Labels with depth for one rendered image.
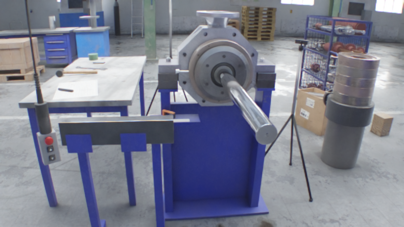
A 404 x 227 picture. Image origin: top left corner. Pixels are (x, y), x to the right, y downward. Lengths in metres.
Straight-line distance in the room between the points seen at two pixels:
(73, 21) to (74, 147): 10.81
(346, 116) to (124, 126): 1.96
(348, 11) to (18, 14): 14.24
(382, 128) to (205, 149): 2.54
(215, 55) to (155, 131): 0.53
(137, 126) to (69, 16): 10.96
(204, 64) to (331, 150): 1.80
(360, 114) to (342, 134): 0.26
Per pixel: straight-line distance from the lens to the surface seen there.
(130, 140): 1.63
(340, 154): 3.03
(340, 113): 2.85
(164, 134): 1.62
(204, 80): 1.65
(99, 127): 1.64
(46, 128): 1.16
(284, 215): 2.35
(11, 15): 15.12
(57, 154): 1.21
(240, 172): 2.29
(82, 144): 1.70
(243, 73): 1.68
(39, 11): 14.53
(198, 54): 1.65
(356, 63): 2.76
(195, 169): 2.21
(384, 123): 4.05
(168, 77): 1.77
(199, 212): 2.26
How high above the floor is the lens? 1.48
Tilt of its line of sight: 22 degrees down
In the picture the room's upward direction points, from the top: 1 degrees clockwise
